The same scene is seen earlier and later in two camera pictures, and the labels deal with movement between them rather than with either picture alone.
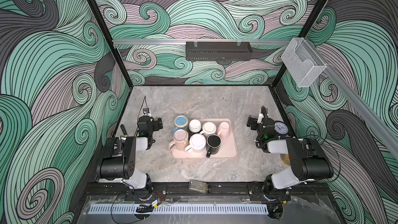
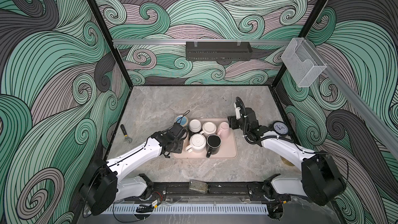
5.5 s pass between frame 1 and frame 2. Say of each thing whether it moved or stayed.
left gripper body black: moved
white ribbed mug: stayed
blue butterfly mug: stayed
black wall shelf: stayed
